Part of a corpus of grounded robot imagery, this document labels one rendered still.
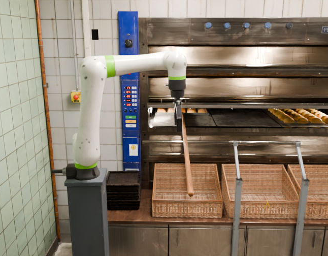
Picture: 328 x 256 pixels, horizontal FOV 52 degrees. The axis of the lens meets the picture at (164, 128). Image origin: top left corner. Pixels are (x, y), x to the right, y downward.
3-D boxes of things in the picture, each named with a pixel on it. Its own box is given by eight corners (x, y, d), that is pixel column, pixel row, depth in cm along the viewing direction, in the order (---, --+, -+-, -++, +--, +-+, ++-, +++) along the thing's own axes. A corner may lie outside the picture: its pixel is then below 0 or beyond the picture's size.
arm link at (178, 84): (188, 79, 172) (186, 76, 181) (165, 80, 171) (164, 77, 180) (188, 91, 174) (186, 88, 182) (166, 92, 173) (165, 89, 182)
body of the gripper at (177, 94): (169, 88, 182) (170, 104, 184) (170, 91, 173) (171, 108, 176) (183, 87, 182) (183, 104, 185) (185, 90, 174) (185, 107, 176)
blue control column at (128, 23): (142, 169, 510) (140, 21, 454) (153, 169, 510) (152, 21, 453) (125, 245, 324) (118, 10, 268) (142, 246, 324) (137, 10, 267)
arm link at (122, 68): (116, 77, 174) (113, 56, 170) (113, 75, 184) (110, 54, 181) (182, 70, 183) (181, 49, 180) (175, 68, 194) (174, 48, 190)
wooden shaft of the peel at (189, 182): (193, 197, 168) (194, 192, 167) (188, 197, 168) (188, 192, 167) (184, 117, 333) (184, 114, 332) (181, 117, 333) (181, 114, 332)
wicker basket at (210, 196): (154, 190, 309) (154, 162, 302) (215, 191, 308) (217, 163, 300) (151, 218, 262) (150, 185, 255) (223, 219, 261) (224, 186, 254)
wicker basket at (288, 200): (219, 191, 308) (220, 163, 300) (281, 191, 307) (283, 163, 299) (227, 219, 261) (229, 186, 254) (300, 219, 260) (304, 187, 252)
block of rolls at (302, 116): (266, 109, 365) (266, 105, 363) (310, 110, 364) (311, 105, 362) (284, 124, 306) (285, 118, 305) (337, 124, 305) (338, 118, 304)
